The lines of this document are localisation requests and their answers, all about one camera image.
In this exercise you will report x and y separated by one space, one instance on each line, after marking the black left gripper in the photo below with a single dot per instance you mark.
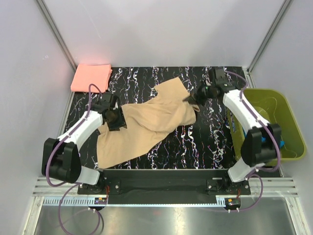
121 122

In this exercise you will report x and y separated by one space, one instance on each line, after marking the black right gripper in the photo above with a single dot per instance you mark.
190 100

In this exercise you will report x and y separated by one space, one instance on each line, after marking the beige t shirt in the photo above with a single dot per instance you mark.
147 123

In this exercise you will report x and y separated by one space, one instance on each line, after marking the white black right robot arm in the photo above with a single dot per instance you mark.
254 154

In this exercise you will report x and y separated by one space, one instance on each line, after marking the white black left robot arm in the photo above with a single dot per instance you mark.
61 156

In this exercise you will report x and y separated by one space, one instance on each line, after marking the folded pink t shirt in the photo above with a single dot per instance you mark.
85 75

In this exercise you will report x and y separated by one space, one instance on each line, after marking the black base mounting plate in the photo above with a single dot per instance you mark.
160 180

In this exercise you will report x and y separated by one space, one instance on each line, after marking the blue t shirt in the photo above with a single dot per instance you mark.
282 143

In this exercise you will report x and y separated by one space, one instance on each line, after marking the olive green plastic bin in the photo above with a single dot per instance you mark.
272 106

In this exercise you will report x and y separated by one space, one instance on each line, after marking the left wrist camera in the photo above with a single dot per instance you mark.
109 101

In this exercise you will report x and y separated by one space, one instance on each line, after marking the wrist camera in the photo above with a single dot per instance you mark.
219 78
109 101

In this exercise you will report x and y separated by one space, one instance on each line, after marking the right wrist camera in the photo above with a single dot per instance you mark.
219 78

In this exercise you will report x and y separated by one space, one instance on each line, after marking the aluminium frame rail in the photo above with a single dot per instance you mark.
67 196

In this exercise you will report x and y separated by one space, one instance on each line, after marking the left aluminium corner post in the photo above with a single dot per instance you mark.
43 8

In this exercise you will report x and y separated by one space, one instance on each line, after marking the aluminium corner post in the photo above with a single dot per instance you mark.
270 33
43 8

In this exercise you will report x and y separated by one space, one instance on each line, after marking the right aluminium corner post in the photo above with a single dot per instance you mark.
270 33

